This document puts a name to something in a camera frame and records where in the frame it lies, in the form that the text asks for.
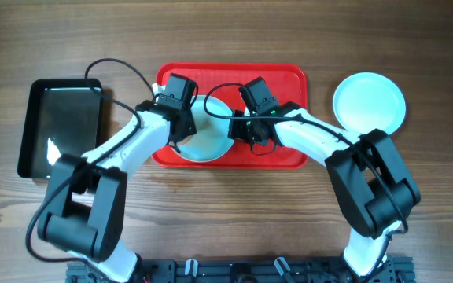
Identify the white plate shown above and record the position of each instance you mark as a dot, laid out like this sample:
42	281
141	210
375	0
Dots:
366	101
211	141

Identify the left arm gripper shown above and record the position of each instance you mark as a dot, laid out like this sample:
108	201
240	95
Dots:
184	128

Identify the black rectangular water tray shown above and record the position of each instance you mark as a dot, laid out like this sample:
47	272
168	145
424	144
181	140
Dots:
63	116

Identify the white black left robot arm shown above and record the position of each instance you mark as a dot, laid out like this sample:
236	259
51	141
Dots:
84	205

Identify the orange green scrubbing sponge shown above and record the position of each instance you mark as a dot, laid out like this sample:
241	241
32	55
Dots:
185	140

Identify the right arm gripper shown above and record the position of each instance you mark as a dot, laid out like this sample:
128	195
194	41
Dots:
237	132

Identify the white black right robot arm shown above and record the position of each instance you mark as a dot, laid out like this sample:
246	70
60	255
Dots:
373	186

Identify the red plastic serving tray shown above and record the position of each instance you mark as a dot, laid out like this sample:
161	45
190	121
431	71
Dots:
287	82

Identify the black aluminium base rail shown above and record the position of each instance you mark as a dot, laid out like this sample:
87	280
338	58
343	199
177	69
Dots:
313	270

